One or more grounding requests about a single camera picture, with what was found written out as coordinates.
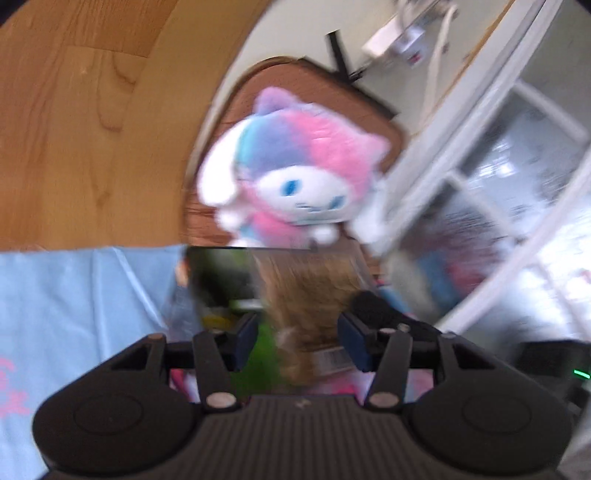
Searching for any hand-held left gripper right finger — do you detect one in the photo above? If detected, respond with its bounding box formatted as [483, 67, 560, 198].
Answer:
[337, 312, 492, 409]

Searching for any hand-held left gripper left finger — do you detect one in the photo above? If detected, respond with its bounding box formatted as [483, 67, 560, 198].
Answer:
[108, 314, 259, 412]

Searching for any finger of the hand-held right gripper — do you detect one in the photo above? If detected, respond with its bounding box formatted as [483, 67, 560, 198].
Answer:
[348, 291, 437, 333]

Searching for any clear brown seed packet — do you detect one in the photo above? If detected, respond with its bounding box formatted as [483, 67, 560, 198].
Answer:
[253, 251, 375, 388]

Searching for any black cardboard box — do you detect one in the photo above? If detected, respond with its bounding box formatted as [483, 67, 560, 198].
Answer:
[175, 246, 384, 398]

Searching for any pink and blue plush toy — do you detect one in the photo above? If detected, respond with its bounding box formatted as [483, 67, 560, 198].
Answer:
[196, 88, 393, 251]

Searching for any printed blue blanket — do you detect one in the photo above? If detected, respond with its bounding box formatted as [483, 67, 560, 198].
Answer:
[0, 244, 435, 480]

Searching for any brown seat cushion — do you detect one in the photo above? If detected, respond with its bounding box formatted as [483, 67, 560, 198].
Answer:
[182, 55, 408, 248]

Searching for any white power strip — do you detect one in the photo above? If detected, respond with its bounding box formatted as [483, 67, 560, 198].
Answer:
[362, 0, 458, 71]

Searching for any white window frame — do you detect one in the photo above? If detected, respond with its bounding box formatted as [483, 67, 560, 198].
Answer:
[383, 0, 591, 326]

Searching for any black strap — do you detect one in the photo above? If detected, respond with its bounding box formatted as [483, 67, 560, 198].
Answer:
[325, 31, 371, 85]

